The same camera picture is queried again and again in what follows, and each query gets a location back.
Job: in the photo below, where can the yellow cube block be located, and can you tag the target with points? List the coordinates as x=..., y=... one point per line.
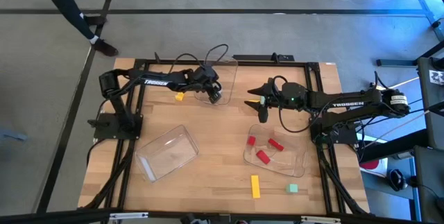
x=179, y=96

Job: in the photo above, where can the silver corner bracket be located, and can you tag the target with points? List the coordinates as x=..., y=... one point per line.
x=320, y=219
x=128, y=215

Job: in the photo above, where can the red cube block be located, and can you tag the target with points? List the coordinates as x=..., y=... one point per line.
x=251, y=140

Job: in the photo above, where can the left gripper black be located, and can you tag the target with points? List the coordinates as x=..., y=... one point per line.
x=208, y=78

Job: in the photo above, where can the clear plastic bin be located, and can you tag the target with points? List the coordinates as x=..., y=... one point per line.
x=227, y=78
x=166, y=154
x=288, y=161

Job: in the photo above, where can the black stand leg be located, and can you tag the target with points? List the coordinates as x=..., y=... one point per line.
x=399, y=62

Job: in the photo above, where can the person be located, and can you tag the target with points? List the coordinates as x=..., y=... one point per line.
x=66, y=2

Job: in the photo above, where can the red long block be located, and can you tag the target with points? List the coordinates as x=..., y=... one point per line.
x=276, y=144
x=263, y=157

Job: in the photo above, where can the yellow long block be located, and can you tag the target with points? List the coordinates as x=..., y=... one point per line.
x=255, y=186

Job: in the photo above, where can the black flat bar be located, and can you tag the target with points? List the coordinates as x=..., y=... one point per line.
x=256, y=58

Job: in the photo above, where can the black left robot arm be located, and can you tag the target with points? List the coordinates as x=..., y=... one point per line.
x=156, y=80

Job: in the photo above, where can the black white fiducial marker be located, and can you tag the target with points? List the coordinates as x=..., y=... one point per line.
x=437, y=77

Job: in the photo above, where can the black aluminium table frame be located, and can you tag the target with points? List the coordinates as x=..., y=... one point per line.
x=225, y=63

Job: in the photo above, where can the black cabinet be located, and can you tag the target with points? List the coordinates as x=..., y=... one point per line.
x=431, y=113

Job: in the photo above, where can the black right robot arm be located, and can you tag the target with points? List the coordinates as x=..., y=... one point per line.
x=347, y=104

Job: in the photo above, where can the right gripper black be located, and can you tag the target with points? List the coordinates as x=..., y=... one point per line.
x=288, y=95

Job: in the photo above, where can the teal cube block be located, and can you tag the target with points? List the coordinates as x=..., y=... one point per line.
x=292, y=188

